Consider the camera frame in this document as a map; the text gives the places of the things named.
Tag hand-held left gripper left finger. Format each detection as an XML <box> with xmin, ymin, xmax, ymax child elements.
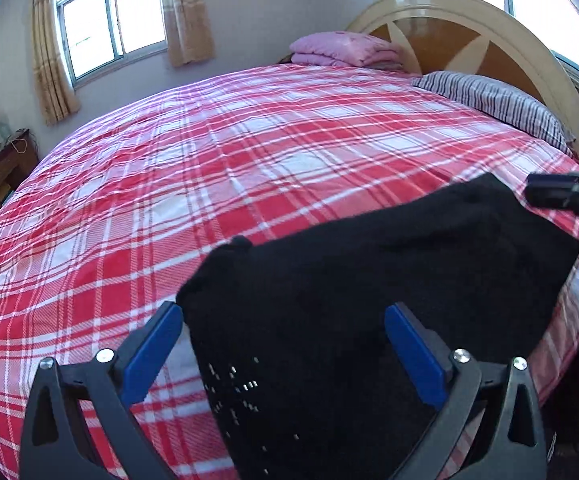
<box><xmin>19</xmin><ymin>301</ymin><xmax>185</xmax><ymax>480</ymax></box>

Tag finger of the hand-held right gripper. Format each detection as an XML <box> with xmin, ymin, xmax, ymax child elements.
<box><xmin>525</xmin><ymin>171</ymin><xmax>579</xmax><ymax>218</ymax></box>

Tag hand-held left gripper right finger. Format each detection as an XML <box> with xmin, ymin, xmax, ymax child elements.
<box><xmin>384</xmin><ymin>301</ymin><xmax>550</xmax><ymax>480</ymax></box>

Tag black pants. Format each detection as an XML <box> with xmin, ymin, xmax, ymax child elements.
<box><xmin>176</xmin><ymin>172</ymin><xmax>579</xmax><ymax>480</ymax></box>

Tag striped pillow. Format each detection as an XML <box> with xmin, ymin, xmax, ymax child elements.
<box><xmin>412</xmin><ymin>71</ymin><xmax>576</xmax><ymax>153</ymax></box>

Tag red plaid blanket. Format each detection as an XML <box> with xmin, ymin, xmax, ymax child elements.
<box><xmin>0</xmin><ymin>62</ymin><xmax>579</xmax><ymax>480</ymax></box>

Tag cream wooden headboard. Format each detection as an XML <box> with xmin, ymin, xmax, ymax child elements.
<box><xmin>345</xmin><ymin>0</ymin><xmax>579</xmax><ymax>171</ymax></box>

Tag folded pink quilt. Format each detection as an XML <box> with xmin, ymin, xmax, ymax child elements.
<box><xmin>289</xmin><ymin>31</ymin><xmax>405</xmax><ymax>72</ymax></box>

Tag yellow floral curtain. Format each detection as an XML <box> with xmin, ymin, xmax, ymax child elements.
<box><xmin>30</xmin><ymin>0</ymin><xmax>81</xmax><ymax>127</ymax></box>
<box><xmin>162</xmin><ymin>0</ymin><xmax>215</xmax><ymax>68</ymax></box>

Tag sliding window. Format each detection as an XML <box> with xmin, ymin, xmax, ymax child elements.
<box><xmin>55</xmin><ymin>0</ymin><xmax>167</xmax><ymax>81</ymax></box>

